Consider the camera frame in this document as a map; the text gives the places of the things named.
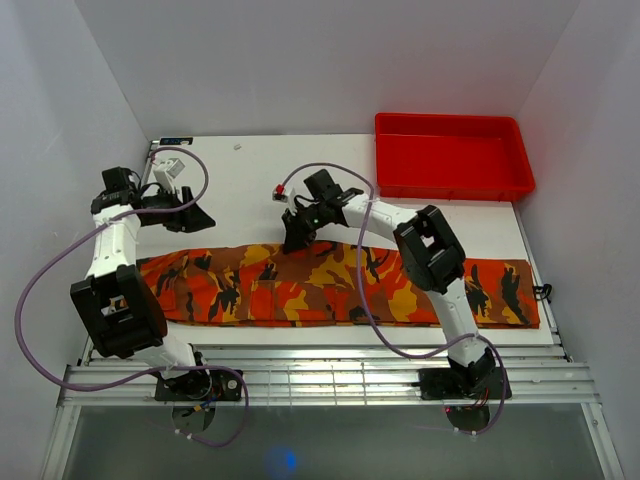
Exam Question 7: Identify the red plastic bin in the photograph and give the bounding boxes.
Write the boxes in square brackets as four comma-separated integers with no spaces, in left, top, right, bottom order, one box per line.
[375,113,536,202]

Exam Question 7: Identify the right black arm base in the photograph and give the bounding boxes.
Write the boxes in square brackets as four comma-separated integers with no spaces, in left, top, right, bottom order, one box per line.
[416,368,512,400]

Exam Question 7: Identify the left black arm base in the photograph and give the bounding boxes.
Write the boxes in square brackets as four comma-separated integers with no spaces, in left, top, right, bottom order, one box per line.
[154,369,242,403]

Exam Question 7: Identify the orange camouflage trousers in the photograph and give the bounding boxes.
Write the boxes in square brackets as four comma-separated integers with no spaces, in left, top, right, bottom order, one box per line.
[135,241,552,330]

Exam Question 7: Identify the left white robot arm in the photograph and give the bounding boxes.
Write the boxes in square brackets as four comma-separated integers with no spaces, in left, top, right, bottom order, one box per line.
[70,158,216,400]

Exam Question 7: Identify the aluminium frame rail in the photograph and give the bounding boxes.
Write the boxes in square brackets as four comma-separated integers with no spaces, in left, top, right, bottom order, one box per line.
[55,344,601,407]

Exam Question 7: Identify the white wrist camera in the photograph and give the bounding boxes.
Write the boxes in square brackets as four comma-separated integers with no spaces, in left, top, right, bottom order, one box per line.
[272,184,296,205]
[151,158,185,194]

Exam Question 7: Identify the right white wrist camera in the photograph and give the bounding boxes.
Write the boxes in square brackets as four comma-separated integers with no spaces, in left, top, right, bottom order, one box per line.
[272,184,296,205]

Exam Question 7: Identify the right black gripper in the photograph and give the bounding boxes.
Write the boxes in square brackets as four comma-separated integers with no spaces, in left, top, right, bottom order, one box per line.
[281,202,328,255]

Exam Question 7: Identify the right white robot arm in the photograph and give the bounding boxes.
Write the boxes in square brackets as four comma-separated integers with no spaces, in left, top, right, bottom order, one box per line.
[272,163,511,402]

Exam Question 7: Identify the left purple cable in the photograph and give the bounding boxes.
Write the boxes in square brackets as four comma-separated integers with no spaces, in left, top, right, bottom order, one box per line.
[14,146,250,448]

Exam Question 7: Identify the small label sticker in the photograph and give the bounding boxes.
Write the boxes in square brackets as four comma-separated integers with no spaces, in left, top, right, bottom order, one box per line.
[159,137,193,147]

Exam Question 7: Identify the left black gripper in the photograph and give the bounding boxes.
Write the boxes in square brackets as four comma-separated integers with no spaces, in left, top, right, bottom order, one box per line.
[142,185,216,234]

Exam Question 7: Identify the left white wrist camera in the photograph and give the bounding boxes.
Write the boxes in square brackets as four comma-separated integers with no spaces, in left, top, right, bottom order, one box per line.
[151,158,185,194]

